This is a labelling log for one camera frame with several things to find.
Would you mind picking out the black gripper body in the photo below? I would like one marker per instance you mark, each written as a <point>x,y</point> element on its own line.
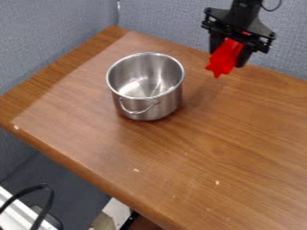
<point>239,23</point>

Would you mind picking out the red block object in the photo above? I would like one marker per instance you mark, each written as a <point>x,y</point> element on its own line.
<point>223,58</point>

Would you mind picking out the white object under table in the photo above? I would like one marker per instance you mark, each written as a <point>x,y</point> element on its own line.
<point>112,216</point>

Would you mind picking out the metal pot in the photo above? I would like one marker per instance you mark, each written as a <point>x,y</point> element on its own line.
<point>145,84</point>

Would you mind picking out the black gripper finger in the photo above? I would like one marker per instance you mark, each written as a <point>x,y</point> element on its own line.
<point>247,50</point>
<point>216,39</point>

